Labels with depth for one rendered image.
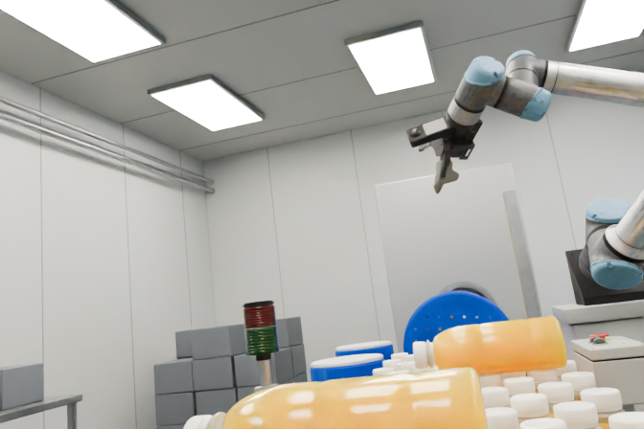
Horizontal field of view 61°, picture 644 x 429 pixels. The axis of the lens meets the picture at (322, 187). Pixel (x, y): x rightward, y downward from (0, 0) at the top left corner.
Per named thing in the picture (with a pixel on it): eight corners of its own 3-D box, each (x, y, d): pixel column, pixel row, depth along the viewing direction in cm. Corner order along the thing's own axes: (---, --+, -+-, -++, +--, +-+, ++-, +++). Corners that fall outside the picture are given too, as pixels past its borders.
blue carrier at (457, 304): (502, 364, 215) (497, 290, 221) (523, 411, 132) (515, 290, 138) (428, 362, 223) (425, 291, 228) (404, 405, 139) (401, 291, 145)
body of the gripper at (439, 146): (466, 162, 138) (486, 127, 130) (435, 162, 136) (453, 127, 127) (455, 141, 143) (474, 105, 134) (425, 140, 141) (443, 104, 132)
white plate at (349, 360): (315, 367, 192) (316, 370, 192) (391, 355, 197) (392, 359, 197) (306, 361, 219) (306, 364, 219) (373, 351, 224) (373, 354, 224)
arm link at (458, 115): (460, 113, 124) (448, 89, 129) (452, 127, 127) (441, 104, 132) (489, 114, 126) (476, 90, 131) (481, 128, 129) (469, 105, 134)
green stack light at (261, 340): (284, 349, 110) (281, 325, 111) (272, 353, 104) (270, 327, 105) (254, 352, 111) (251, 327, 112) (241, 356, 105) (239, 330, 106)
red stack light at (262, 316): (281, 324, 111) (279, 304, 112) (270, 326, 105) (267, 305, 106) (251, 327, 112) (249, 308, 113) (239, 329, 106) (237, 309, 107)
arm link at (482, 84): (508, 80, 116) (471, 67, 117) (486, 119, 124) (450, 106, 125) (511, 61, 122) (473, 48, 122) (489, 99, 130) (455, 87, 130)
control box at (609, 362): (632, 384, 115) (619, 333, 117) (663, 402, 96) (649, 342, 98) (580, 388, 117) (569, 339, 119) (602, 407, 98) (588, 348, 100)
